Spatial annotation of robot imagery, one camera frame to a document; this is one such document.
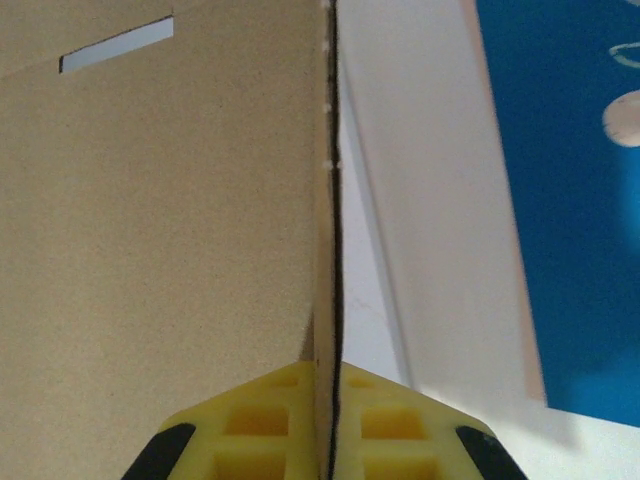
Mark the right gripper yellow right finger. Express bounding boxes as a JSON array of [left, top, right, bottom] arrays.
[[333, 363, 531, 480]]

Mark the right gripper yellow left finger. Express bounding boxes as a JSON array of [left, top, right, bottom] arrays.
[[119, 361, 317, 480]]

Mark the brown cardboard paper box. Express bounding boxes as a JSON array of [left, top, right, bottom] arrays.
[[0, 0, 347, 480]]

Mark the blue wall panel cream circle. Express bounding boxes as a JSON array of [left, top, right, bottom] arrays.
[[473, 0, 640, 429]]

